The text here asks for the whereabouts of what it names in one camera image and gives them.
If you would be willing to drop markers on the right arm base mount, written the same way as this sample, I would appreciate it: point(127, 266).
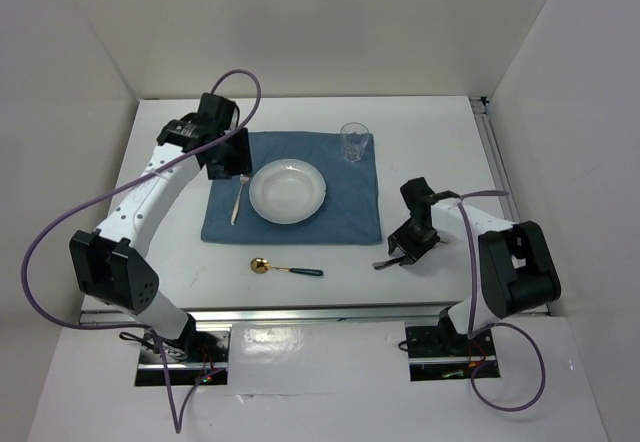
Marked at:
point(431, 358)

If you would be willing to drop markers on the silver table knife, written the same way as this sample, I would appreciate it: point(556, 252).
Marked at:
point(388, 263)

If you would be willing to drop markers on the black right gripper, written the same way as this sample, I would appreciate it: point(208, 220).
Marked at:
point(412, 251)

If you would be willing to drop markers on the clear glass plate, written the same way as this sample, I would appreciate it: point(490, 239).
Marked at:
point(287, 191)

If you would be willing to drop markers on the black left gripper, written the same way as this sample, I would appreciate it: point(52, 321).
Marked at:
point(242, 162)

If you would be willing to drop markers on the silver fork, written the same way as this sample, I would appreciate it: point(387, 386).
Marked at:
point(243, 181)

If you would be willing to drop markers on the aluminium rail frame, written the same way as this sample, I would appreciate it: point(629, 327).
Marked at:
point(513, 169)

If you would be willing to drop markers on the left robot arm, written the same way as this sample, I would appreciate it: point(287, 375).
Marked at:
point(110, 262)

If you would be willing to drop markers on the clear plastic cup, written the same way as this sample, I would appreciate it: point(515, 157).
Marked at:
point(354, 138)

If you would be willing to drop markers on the blue cloth napkin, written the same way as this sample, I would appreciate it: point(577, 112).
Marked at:
point(348, 216)

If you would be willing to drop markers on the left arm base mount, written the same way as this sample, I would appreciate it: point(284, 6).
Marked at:
point(208, 361)

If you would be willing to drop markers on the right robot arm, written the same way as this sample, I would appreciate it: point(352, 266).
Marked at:
point(511, 267)

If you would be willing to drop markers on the gold spoon with dark handle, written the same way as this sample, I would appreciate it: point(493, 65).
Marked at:
point(262, 266)

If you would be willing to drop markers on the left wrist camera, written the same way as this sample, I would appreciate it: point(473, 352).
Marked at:
point(219, 108)

